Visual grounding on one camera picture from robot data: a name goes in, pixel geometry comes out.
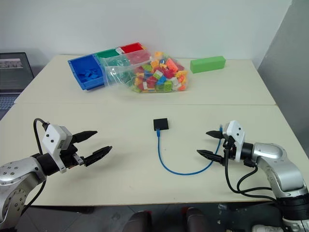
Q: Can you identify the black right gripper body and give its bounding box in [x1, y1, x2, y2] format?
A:
[222, 136, 239, 165]

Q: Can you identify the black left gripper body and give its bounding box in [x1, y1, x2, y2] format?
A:
[58, 142, 86, 170]

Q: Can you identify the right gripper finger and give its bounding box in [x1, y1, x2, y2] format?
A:
[196, 149, 227, 166]
[205, 130, 226, 140]

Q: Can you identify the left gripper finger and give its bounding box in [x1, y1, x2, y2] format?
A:
[71, 130, 98, 144]
[83, 145, 113, 167]

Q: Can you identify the small black square device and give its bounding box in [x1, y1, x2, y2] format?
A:
[153, 117, 170, 131]

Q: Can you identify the blue toy bricks pile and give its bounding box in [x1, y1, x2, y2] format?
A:
[77, 68, 102, 83]

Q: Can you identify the dark rounded shape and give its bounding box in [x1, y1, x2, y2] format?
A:
[126, 210, 153, 232]
[185, 207, 211, 232]

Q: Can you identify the green rectangular block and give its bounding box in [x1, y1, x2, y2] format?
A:
[190, 56, 226, 74]

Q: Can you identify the blue plastic bin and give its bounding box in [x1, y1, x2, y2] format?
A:
[67, 54, 107, 93]

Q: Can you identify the green plastic bin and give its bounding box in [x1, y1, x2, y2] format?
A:
[95, 48, 124, 59]

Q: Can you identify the clear bag of toy bricks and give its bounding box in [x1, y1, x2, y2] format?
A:
[99, 49, 189, 94]

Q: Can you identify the white shoe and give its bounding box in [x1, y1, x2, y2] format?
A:
[252, 224, 286, 232]

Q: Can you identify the grey laptop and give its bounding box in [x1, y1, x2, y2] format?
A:
[0, 52, 35, 119]

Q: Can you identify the red plastic bin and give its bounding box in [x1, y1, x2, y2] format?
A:
[117, 42, 147, 55]

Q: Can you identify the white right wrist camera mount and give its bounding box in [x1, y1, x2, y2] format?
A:
[222, 120, 247, 162]

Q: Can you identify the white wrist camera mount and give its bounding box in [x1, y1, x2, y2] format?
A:
[222, 120, 247, 162]
[41, 124, 73, 174]

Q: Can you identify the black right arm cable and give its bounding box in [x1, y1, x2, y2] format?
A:
[223, 142, 276, 201]

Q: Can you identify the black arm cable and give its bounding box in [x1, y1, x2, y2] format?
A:
[223, 142, 276, 201]
[21, 118, 50, 216]

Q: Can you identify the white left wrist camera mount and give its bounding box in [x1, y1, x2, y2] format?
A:
[41, 124, 73, 174]

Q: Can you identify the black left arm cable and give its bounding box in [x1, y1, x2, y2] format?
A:
[21, 118, 50, 216]

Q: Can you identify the blue cable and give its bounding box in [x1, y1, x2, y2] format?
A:
[155, 124, 224, 175]

